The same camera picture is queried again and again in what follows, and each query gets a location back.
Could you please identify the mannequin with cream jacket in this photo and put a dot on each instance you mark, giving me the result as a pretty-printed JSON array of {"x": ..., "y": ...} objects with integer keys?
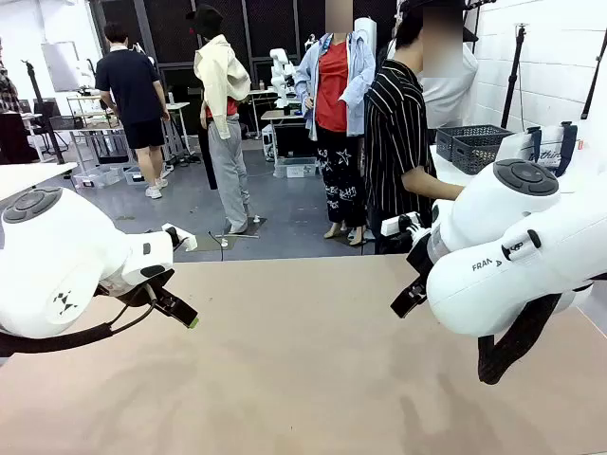
[{"x": 223, "y": 95}]

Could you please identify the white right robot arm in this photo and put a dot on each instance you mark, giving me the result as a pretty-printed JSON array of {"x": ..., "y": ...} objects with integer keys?
[{"x": 474, "y": 294}]

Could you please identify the person in black shirt shorts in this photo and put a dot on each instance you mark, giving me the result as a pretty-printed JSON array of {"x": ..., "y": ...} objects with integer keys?
[{"x": 130, "y": 90}]

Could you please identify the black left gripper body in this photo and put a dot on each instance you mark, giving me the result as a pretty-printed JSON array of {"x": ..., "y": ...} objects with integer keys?
[{"x": 159, "y": 282}]

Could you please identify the person's right forearm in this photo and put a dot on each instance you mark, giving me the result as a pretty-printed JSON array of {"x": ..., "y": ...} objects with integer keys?
[{"x": 427, "y": 185}]

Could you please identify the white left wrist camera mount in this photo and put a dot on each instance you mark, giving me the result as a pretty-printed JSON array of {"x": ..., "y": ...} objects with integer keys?
[{"x": 185, "y": 241}]

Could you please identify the white board on stand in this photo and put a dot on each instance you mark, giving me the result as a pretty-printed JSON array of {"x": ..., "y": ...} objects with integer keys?
[{"x": 59, "y": 66}]

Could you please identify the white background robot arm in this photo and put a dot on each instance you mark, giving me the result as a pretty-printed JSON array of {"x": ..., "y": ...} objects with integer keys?
[
  {"x": 281, "y": 76},
  {"x": 87, "y": 76}
]

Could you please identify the black tripod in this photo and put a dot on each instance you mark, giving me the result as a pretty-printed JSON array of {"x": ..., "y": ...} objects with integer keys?
[
  {"x": 514, "y": 76},
  {"x": 40, "y": 104},
  {"x": 595, "y": 85}
]

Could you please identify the black box on floor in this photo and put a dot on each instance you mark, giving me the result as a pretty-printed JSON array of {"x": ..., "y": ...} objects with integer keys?
[{"x": 295, "y": 141}]

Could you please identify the person in striped black shirt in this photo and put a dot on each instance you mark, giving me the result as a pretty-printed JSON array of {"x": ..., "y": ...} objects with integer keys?
[{"x": 393, "y": 132}]

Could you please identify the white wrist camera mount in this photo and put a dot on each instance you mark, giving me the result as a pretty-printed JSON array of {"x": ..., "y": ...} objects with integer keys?
[
  {"x": 398, "y": 226},
  {"x": 185, "y": 241}
]

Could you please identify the black office chair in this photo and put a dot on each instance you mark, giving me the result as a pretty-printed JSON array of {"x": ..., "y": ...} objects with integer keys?
[{"x": 49, "y": 123}]

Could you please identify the white round-edged table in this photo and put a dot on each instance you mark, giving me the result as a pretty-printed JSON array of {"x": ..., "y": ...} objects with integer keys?
[{"x": 28, "y": 177}]

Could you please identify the mannequin red shirt blue overshirt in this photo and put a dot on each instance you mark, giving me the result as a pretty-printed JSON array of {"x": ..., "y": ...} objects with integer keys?
[{"x": 334, "y": 95}]

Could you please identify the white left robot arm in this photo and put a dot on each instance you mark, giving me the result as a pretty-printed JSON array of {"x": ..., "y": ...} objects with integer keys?
[{"x": 57, "y": 251}]

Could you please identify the mannequin floor base plate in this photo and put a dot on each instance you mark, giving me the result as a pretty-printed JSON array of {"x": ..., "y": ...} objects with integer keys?
[{"x": 242, "y": 228}]

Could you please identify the white side table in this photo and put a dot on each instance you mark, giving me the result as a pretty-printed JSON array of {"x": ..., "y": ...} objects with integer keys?
[{"x": 446, "y": 171}]

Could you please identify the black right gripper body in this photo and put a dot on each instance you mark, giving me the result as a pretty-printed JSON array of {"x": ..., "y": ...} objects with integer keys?
[{"x": 419, "y": 258}]

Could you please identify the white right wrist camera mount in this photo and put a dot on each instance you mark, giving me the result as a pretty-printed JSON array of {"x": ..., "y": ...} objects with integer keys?
[{"x": 398, "y": 226}]

